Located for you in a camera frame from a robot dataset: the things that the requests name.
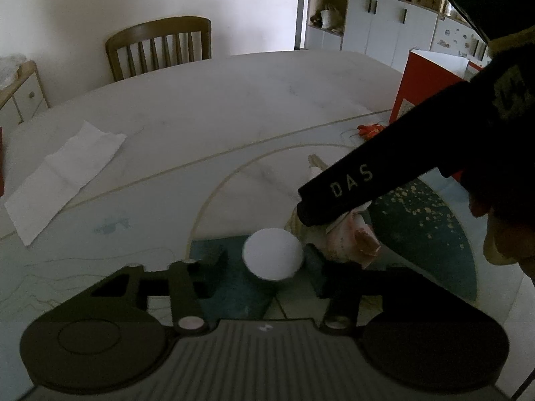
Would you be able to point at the red and white cardboard box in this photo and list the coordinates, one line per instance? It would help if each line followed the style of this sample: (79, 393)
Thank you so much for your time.
(422, 79)

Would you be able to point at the dark wooden slatted chair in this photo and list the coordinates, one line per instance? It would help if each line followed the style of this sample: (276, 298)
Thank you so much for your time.
(161, 48)

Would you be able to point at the tall white cabinet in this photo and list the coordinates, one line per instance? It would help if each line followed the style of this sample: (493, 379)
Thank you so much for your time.
(388, 25)

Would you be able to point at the white round container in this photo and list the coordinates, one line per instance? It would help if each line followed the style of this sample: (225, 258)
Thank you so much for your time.
(272, 252)

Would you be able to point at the small red item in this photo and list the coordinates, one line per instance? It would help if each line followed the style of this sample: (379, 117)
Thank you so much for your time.
(372, 130)

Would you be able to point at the white paper sheet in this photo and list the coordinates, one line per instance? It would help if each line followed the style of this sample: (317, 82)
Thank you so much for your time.
(67, 175)

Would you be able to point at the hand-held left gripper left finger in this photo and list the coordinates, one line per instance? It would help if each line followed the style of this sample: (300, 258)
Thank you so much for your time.
(214, 257)

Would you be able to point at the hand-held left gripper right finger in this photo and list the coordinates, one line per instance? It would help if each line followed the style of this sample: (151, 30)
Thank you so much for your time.
(312, 261)

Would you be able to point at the person's right hand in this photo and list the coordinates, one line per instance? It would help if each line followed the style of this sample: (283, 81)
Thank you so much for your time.
(508, 242)

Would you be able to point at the white drawer sideboard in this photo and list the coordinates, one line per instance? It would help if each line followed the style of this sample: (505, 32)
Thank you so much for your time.
(21, 96)

